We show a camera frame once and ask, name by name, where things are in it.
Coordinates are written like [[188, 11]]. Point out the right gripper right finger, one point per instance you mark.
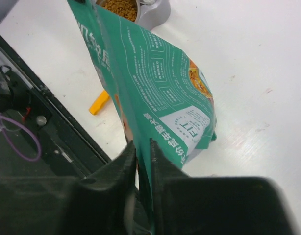
[[184, 205]]

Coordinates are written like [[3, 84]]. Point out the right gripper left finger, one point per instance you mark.
[[101, 204]]

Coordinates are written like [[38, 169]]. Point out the yellow plastic scoop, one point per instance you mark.
[[99, 103]]

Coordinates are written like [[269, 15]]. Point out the green pet food bag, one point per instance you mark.
[[158, 91]]

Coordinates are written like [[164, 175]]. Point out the brown pet food kibble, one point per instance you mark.
[[124, 8]]

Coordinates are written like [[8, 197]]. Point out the grey double bowl feeder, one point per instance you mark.
[[151, 13]]

